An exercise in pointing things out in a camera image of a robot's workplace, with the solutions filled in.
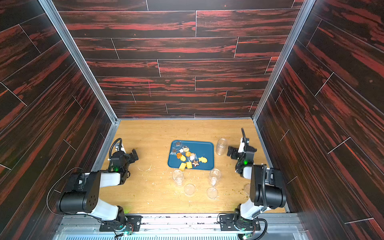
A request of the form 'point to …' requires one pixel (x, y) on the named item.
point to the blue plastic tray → (204, 150)
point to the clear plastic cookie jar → (221, 146)
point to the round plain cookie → (186, 149)
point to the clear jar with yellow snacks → (178, 176)
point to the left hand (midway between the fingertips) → (128, 151)
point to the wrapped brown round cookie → (174, 152)
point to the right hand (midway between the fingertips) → (240, 147)
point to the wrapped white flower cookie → (181, 150)
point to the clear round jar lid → (247, 189)
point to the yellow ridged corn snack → (182, 166)
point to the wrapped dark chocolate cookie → (178, 144)
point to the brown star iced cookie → (195, 163)
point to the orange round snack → (179, 155)
